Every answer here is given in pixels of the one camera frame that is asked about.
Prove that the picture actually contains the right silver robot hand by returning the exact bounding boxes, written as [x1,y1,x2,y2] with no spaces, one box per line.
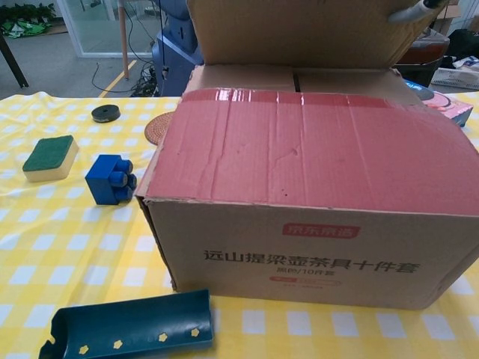
[387,0,450,24]

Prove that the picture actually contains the brown cardboard box red tape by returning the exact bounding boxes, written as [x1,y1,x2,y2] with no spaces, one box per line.
[134,0,479,311]

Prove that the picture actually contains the blue Oreo cookie box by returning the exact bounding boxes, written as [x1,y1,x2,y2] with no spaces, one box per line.
[406,82,475,128]

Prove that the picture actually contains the white plastic basket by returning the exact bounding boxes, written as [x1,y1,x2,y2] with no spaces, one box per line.
[430,67,479,90]

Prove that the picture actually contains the blue machine base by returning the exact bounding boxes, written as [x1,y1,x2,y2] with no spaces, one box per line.
[151,0,206,99]

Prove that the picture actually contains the brown woven round coaster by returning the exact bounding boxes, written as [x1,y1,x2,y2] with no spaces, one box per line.
[144,114,174,145]

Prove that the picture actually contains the light wooden pole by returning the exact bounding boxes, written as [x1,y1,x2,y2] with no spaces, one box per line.
[117,0,131,80]

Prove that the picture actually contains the black round tape roll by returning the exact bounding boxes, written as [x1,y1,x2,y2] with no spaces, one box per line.
[91,105,120,123]

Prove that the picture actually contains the blue toy building block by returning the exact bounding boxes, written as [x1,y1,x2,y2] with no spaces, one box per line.
[85,154,138,206]

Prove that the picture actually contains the green potted plants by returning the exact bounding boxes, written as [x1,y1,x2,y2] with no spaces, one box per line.
[0,3,57,38]

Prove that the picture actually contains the green yellow sponge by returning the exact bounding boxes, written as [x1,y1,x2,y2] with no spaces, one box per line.
[22,135,80,183]

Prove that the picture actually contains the black table leg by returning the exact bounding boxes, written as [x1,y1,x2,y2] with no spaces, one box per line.
[0,36,29,89]

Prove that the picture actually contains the yellow white checkered tablecloth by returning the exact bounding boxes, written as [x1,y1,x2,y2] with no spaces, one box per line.
[0,88,479,359]

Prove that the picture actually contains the dark teal cylinder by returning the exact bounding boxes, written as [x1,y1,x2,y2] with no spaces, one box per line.
[45,288,216,359]

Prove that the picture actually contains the black floor cable bundle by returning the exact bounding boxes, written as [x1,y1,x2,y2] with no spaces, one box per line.
[129,61,162,98]

